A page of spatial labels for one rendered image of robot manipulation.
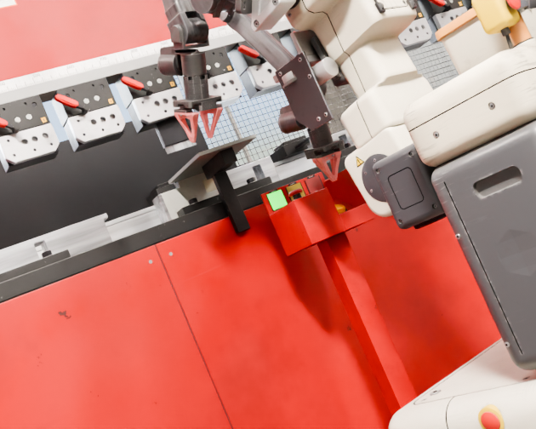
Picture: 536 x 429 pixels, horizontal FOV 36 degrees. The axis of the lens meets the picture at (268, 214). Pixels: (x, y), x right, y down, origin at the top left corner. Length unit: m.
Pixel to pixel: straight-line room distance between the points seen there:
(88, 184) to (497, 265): 1.74
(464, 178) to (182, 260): 0.98
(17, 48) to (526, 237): 1.52
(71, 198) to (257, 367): 0.97
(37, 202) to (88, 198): 0.17
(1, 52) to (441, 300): 1.46
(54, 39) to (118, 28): 0.19
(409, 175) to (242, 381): 0.86
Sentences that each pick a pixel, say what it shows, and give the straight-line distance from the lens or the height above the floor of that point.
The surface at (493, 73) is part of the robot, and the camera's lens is 1.39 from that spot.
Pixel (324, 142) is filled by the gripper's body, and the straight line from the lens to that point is 2.12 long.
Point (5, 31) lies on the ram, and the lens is 2.42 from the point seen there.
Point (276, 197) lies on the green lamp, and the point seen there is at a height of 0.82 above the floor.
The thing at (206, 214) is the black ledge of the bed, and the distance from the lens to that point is 2.25.
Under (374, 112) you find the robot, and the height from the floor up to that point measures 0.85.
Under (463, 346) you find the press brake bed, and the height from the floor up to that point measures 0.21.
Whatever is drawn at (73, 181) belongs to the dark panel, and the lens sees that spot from 2.87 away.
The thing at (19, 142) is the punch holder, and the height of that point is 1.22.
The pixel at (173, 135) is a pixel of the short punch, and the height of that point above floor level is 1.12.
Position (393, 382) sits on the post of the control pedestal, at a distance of 2.15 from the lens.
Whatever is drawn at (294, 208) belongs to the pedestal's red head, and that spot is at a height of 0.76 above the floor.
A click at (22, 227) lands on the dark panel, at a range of 2.80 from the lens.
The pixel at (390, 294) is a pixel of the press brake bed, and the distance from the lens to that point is 2.46.
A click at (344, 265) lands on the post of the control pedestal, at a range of 2.12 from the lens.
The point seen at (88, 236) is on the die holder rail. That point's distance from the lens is 2.27.
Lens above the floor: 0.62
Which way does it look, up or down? 4 degrees up
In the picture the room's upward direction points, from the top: 24 degrees counter-clockwise
